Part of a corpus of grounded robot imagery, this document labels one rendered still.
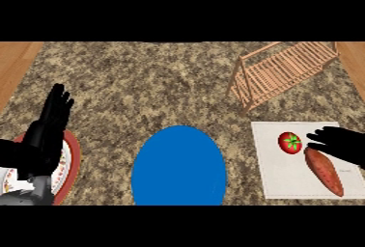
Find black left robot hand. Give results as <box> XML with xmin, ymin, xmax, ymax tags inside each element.
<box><xmin>0</xmin><ymin>83</ymin><xmax>75</xmax><ymax>181</ymax></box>

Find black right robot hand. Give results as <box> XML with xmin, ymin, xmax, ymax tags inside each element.
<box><xmin>304</xmin><ymin>125</ymin><xmax>365</xmax><ymax>171</ymax></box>

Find orange sweet potato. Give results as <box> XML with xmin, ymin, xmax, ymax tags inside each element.
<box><xmin>304</xmin><ymin>147</ymin><xmax>344</xmax><ymax>198</ymax></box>

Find white placemat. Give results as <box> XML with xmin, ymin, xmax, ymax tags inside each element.
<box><xmin>249</xmin><ymin>121</ymin><xmax>365</xmax><ymax>200</ymax></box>

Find wooden tiered shelf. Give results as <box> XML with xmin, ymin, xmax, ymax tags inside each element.
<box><xmin>223</xmin><ymin>41</ymin><xmax>342</xmax><ymax>118</ymax></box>

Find red rimmed patterned plate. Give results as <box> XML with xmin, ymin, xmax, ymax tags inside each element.
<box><xmin>0</xmin><ymin>128</ymin><xmax>82</xmax><ymax>206</ymax></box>

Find red tomato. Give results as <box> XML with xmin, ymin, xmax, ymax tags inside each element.
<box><xmin>276</xmin><ymin>131</ymin><xmax>304</xmax><ymax>155</ymax></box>

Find blue oval plate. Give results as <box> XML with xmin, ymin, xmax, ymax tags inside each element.
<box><xmin>129</xmin><ymin>124</ymin><xmax>228</xmax><ymax>206</ymax></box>

